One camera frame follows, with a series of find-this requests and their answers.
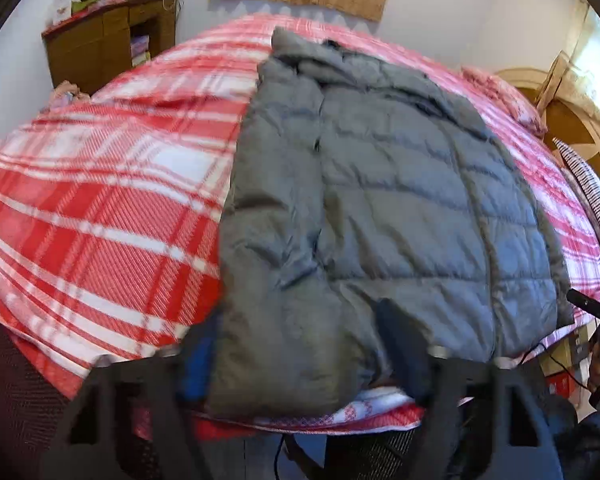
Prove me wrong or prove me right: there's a striped pillow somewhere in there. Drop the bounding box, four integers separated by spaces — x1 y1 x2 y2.
551 137 600 260

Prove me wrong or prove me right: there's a black cable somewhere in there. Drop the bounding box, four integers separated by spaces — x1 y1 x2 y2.
272 434 287 480

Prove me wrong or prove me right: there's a stack of boxes in desk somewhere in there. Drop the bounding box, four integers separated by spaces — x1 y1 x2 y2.
130 34 152 67

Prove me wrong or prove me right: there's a bed with red plaid sheet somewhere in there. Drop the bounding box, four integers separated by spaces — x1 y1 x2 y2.
0 12 600 441

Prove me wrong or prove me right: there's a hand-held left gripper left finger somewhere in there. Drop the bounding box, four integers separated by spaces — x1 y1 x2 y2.
39 327 222 480

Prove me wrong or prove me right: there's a pink floral pillow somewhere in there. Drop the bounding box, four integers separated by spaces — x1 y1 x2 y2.
461 65 547 137

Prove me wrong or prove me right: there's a wooden arched headboard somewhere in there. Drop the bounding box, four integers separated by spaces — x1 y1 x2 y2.
495 67 600 201

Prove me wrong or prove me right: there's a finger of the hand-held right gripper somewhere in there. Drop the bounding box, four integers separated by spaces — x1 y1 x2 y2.
566 287 600 317

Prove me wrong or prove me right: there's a pile of pastel clothes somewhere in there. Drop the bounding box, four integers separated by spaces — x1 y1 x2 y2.
42 80 92 112

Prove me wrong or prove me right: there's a red cardboard box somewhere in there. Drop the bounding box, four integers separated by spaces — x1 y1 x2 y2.
545 372 581 413

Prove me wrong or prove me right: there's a beige side curtain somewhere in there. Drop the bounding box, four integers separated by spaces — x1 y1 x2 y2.
535 0 600 116

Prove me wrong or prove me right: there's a brown wooden desk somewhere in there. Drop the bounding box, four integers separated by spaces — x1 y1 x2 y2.
41 0 181 97

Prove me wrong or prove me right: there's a grey puffer jacket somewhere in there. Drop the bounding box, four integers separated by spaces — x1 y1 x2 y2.
207 26 576 419

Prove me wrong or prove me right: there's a white printed box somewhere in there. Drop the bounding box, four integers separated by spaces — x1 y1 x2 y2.
52 0 75 26

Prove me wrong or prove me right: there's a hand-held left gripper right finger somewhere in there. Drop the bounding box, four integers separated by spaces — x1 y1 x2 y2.
376 299 565 480

